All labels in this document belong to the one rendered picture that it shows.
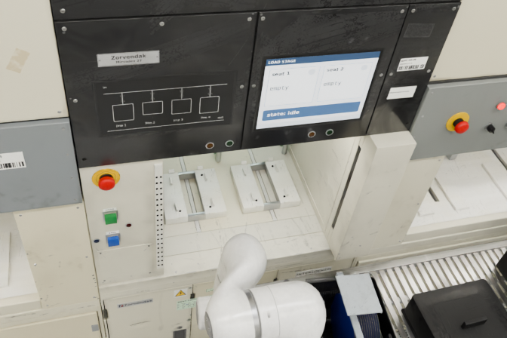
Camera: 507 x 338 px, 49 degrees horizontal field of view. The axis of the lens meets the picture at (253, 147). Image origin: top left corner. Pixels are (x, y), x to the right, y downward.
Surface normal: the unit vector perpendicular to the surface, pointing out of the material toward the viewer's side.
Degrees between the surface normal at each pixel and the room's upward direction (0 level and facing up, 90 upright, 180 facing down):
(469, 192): 0
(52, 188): 90
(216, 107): 90
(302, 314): 45
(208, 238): 0
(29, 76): 90
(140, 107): 90
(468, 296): 0
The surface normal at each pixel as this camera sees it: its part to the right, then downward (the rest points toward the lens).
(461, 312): 0.11, -0.71
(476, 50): 0.26, 0.69
